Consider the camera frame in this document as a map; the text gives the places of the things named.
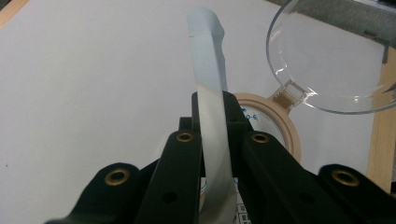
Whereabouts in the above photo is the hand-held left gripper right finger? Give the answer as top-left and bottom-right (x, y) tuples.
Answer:
(221, 90), (353, 224)

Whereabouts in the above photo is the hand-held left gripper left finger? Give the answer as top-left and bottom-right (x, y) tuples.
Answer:
(134, 91), (204, 224)

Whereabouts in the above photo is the clear pitcher with beige rim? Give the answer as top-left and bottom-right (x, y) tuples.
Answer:
(233, 0), (396, 164)

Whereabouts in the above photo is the white table mat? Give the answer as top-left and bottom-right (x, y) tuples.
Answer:
(0, 0), (387, 224)

